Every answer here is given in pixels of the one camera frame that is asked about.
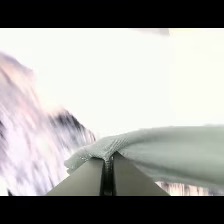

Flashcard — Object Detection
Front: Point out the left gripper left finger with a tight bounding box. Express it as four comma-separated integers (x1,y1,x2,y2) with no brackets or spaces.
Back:
46,157,105,197

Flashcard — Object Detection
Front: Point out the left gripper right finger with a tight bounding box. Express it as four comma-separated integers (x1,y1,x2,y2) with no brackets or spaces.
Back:
111,151,170,197

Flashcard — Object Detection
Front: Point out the dark grey garment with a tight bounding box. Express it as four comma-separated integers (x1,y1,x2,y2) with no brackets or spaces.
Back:
64,124,224,192

